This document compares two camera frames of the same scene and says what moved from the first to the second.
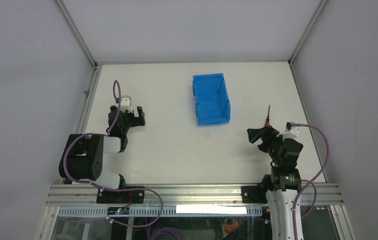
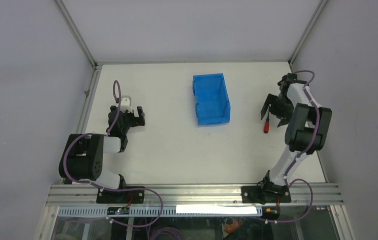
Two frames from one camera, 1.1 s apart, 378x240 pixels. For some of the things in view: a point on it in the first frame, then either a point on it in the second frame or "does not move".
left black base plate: [130, 196] does not move
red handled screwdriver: [267, 122] does not move
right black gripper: [268, 134] -> [286, 114]
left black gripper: [136, 121] does not move
